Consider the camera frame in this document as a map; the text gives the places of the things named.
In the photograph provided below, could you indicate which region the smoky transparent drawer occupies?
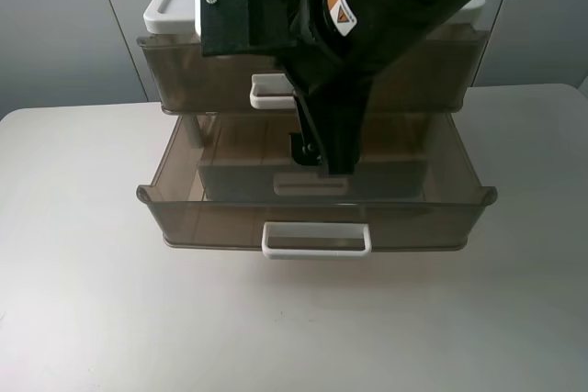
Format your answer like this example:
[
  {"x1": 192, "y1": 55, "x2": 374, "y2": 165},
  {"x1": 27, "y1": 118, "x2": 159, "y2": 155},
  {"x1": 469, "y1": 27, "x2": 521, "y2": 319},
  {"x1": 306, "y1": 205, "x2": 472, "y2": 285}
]
[
  {"x1": 138, "y1": 24, "x2": 489, "y2": 114},
  {"x1": 137, "y1": 111, "x2": 497, "y2": 259}
]

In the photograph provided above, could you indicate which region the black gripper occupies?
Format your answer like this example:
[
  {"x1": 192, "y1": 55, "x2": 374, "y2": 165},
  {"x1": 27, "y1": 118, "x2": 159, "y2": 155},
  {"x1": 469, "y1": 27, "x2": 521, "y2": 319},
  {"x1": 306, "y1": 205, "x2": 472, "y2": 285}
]
[{"x1": 279, "y1": 19, "x2": 431, "y2": 175}]

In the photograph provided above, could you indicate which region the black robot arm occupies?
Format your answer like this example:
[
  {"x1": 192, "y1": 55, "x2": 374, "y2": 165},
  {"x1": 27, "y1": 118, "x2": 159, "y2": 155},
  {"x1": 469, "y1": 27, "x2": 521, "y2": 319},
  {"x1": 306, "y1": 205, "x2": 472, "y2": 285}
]
[{"x1": 281, "y1": 0, "x2": 470, "y2": 174}]

